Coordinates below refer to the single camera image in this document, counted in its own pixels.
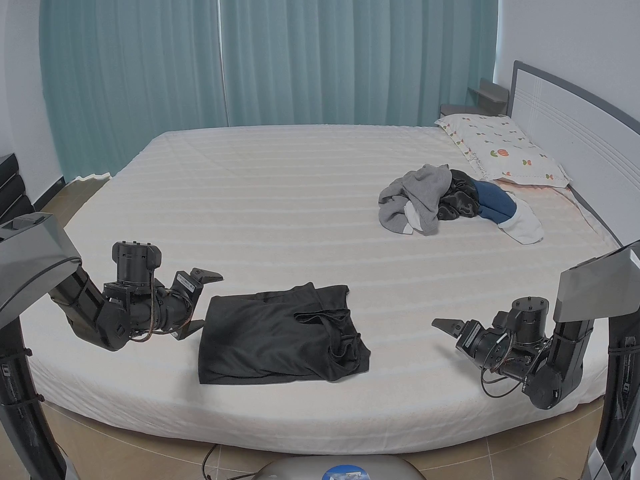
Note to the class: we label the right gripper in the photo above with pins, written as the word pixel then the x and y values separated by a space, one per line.
pixel 480 345

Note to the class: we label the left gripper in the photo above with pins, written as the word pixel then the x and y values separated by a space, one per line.
pixel 175 303

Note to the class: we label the black T-shirt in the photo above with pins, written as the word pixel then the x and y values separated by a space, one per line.
pixel 270 338

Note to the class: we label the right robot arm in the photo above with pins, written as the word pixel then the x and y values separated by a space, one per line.
pixel 570 358

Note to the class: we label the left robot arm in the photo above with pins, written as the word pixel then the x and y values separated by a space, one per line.
pixel 75 298

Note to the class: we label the bed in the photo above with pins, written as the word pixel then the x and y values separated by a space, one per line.
pixel 250 208

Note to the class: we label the pile of clothes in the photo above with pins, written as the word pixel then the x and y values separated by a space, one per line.
pixel 425 193

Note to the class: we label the white printed pillow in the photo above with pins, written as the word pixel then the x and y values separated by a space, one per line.
pixel 500 148

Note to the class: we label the black chest of drawers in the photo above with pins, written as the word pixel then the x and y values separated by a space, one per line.
pixel 12 188

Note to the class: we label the grey bedside table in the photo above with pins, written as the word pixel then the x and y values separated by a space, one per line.
pixel 480 95

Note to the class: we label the blue-green curtain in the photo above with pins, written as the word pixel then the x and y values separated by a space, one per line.
pixel 125 68
pixel 360 43

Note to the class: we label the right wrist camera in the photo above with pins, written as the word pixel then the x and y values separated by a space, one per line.
pixel 501 320

